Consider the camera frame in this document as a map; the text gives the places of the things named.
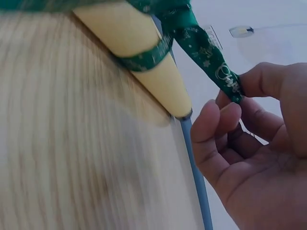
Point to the person's right fingers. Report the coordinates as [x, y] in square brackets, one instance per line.
[206, 127]

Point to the person's right thumb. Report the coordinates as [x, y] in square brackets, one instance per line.
[271, 79]

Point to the person's right hand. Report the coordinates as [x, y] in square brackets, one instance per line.
[263, 182]

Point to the green gold-printed ribbon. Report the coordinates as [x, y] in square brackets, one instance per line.
[204, 50]

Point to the pale yellow box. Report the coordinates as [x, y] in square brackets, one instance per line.
[134, 36]

